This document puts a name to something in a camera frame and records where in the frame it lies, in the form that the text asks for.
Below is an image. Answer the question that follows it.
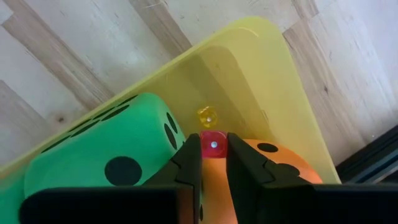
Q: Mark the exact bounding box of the yellow translucent plastic bin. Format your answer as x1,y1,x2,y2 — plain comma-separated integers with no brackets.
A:
0,16,341,224

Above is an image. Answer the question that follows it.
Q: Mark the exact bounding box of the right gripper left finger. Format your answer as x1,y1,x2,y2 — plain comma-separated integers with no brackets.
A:
20,133,203,224

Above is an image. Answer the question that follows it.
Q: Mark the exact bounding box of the small amber die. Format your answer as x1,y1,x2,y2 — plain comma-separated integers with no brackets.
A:
197,106,218,129

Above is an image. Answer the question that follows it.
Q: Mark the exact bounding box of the small red translucent die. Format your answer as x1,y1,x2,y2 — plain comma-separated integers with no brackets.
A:
200,130,228,159

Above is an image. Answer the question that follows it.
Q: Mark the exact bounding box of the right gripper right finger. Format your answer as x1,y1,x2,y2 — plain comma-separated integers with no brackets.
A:
226,132,398,224

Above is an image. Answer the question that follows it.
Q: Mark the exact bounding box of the black aluminium frame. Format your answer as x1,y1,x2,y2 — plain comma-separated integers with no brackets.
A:
337,126,398,184

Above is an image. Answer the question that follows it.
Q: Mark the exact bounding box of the large orange foam die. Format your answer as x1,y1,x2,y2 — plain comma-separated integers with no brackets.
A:
201,139,323,224

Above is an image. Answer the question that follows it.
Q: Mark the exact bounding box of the large green foam die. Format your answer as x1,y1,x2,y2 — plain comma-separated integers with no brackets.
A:
0,92,189,224

